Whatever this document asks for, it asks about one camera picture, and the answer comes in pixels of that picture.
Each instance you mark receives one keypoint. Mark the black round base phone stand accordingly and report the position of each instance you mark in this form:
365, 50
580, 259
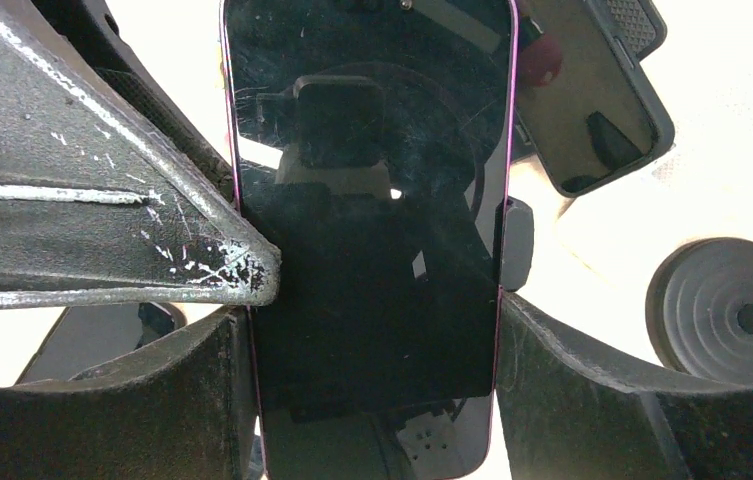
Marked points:
83, 337

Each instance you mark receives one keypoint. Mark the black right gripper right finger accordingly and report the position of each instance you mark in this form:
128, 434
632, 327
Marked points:
573, 407

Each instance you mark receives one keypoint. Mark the white silver phone stand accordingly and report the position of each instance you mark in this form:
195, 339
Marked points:
703, 187

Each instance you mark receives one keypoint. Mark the black phone on folding stand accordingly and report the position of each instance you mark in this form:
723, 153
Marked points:
583, 98

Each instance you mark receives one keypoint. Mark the black phone purple edge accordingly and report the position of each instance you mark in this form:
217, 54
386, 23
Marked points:
392, 122

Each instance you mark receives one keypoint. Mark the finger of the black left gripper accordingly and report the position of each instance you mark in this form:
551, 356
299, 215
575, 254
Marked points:
92, 30
96, 205

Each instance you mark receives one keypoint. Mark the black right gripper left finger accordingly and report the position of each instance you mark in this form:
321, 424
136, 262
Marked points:
182, 407

